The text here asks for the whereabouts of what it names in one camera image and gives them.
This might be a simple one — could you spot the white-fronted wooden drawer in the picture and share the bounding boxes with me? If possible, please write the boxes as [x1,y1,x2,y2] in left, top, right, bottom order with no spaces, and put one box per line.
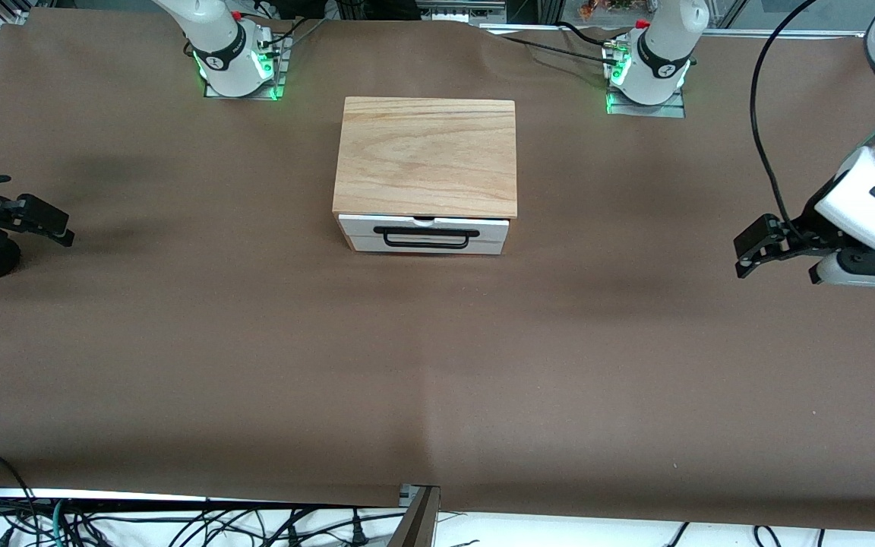
[338,214,512,239]

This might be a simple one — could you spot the black metal drawer handle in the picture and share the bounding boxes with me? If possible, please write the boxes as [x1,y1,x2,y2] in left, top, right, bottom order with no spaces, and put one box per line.
[374,225,482,251]

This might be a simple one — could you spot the light wooden drawer cabinet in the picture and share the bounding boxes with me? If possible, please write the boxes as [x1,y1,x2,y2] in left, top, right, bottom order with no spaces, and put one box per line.
[332,96,519,257]

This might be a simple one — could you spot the brown table cover sheet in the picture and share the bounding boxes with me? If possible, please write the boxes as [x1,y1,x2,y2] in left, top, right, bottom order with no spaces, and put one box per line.
[0,6,875,534]

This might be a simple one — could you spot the aluminium frame rail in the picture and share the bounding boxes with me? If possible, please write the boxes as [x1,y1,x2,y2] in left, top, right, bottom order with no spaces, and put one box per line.
[479,23,867,40]

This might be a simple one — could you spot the thick black base cable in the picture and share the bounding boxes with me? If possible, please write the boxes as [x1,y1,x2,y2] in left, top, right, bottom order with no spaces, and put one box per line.
[555,21,621,48]

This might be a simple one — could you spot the teal floor cable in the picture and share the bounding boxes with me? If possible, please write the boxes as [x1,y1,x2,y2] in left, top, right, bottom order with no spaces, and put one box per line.
[47,498,75,547]

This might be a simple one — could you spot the thin black base cable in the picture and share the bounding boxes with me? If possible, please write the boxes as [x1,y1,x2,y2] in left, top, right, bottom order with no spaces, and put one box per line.
[498,35,621,68]

